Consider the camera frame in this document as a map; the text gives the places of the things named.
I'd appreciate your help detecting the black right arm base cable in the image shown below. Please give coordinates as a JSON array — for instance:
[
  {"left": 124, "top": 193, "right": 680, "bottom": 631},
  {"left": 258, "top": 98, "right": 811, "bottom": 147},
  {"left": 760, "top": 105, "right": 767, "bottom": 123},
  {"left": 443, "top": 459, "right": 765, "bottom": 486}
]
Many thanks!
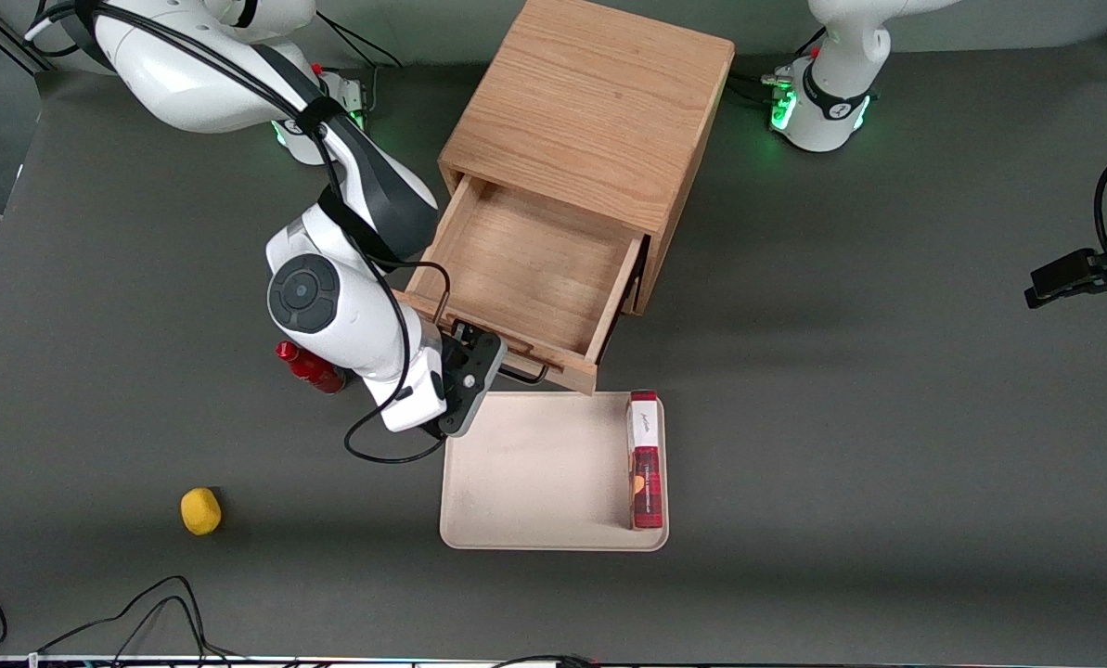
[{"left": 316, "top": 11, "right": 404, "bottom": 70}]

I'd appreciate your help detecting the red and white cracker box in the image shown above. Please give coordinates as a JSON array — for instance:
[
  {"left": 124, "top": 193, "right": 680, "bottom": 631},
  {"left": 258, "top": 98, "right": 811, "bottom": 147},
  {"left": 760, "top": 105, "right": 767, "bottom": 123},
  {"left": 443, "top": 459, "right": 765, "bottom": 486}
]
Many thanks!
[{"left": 626, "top": 390, "right": 664, "bottom": 530}]

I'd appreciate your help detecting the black metal frame bar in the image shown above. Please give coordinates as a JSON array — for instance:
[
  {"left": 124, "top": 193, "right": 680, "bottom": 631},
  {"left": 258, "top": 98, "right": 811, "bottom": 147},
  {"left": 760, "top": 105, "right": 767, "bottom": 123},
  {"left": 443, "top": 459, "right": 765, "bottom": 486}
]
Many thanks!
[{"left": 0, "top": 11, "right": 53, "bottom": 75}]

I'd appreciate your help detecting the wooden drawer with black handle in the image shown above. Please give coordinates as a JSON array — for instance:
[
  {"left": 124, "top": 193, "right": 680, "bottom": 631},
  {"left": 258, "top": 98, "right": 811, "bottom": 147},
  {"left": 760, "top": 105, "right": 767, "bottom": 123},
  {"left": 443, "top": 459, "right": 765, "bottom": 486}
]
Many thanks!
[{"left": 391, "top": 174, "right": 651, "bottom": 396}]

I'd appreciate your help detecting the beige plastic tray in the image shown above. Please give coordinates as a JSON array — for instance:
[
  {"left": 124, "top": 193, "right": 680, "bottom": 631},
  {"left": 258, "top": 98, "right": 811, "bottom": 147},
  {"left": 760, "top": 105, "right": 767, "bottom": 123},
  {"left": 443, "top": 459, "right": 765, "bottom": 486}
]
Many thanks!
[{"left": 439, "top": 391, "right": 670, "bottom": 552}]

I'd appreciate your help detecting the yellow lemon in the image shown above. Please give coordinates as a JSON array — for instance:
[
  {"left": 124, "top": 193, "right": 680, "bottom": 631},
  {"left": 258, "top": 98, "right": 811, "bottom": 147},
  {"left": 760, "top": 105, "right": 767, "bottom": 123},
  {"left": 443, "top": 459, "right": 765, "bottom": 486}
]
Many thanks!
[{"left": 180, "top": 487, "right": 223, "bottom": 536}]

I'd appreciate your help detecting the wooden drawer cabinet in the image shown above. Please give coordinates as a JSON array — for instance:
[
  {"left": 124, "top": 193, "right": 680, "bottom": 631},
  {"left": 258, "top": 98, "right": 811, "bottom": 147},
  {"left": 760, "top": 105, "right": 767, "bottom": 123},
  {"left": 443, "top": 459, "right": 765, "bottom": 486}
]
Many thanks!
[{"left": 437, "top": 0, "right": 736, "bottom": 316}]

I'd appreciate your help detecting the black camera clamp mount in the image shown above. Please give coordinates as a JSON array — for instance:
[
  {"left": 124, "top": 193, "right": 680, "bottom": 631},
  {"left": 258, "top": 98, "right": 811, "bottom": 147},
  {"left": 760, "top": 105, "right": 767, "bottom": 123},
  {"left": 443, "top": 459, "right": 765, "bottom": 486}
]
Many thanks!
[{"left": 1023, "top": 218, "right": 1107, "bottom": 310}]

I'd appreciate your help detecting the red soda bottle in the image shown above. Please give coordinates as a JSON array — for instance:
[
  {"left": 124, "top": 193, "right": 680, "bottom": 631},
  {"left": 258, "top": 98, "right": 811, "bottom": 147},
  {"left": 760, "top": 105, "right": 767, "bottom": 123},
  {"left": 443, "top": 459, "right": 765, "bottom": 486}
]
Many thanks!
[{"left": 276, "top": 340, "right": 347, "bottom": 395}]

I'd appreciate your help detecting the black left arm base cable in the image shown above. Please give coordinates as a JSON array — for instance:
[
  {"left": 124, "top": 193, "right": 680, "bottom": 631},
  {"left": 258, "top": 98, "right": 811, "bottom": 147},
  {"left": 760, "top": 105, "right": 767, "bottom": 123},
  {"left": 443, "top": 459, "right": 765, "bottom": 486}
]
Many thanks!
[{"left": 727, "top": 72, "right": 795, "bottom": 105}]

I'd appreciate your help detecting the black arm base cable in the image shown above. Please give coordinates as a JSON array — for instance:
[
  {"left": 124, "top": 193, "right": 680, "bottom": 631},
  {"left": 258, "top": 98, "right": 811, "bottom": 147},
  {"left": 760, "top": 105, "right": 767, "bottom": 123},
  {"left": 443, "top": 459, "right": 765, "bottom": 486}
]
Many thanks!
[
  {"left": 727, "top": 72, "right": 795, "bottom": 105},
  {"left": 316, "top": 11, "right": 404, "bottom": 70}
]

